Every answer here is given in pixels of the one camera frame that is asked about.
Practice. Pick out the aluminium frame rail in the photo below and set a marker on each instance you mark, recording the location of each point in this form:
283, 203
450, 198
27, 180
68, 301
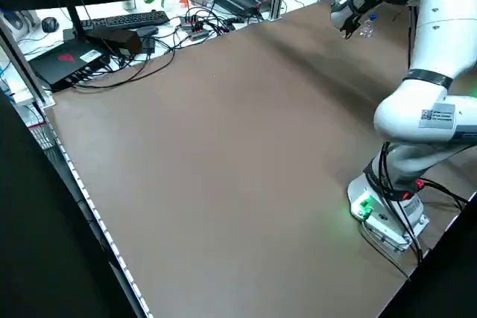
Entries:
22, 57

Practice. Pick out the dark brown box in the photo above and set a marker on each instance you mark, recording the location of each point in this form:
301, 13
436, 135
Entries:
115, 42

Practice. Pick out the black device with red logo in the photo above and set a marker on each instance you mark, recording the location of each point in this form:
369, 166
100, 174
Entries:
63, 61

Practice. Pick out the black computer mouse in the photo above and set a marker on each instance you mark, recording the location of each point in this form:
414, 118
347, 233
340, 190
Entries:
50, 24

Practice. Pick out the grey hub with red plugs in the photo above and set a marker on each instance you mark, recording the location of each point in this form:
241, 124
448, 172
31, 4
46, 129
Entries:
197, 27

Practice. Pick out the black monitor stand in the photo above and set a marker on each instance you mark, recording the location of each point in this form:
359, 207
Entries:
76, 20

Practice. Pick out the black keyboard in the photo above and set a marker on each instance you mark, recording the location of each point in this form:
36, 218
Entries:
123, 20

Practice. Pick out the clear bottle with blue cap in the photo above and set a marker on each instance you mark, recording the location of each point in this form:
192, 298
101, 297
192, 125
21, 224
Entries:
367, 30

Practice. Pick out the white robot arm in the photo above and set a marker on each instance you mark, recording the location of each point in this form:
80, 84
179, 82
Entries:
439, 35

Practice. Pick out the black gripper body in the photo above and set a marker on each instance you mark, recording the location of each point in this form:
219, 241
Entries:
354, 20

